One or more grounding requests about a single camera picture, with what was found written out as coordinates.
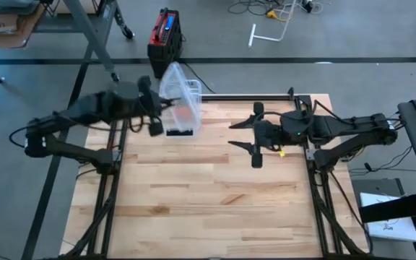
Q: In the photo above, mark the black flat beam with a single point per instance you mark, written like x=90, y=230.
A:
x=392, y=208

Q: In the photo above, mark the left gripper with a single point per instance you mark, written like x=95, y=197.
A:
x=152, y=103

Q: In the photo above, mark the wooden desk with grey legs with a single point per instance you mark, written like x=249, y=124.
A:
x=89, y=36

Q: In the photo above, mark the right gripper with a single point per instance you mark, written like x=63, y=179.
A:
x=269, y=133

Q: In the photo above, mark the white box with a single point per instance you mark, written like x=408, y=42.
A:
x=392, y=229

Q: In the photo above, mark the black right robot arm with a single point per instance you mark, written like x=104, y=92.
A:
x=356, y=124

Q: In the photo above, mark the white T-shaped stand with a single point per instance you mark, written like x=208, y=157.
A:
x=252, y=36

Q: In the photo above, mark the clear plastic bin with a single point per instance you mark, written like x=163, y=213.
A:
x=193, y=122

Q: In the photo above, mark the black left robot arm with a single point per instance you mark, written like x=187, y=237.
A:
x=85, y=108

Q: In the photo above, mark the dark grey sheet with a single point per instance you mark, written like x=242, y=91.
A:
x=5, y=6

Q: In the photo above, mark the yellow plug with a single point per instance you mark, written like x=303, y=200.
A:
x=272, y=14

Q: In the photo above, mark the red and black crate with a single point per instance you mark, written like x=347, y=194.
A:
x=164, y=39

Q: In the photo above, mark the orange elastic bandage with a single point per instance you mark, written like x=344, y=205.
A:
x=182, y=115

